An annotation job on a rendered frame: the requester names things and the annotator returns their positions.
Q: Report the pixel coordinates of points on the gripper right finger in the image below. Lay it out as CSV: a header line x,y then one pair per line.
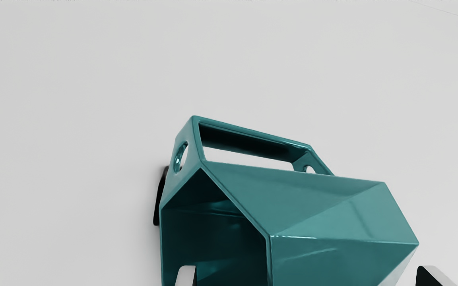
x,y
433,277

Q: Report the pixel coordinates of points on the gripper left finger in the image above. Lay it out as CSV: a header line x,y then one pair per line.
x,y
186,277

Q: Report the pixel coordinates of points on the teal faceted mug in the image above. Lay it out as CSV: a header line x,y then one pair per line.
x,y
312,214

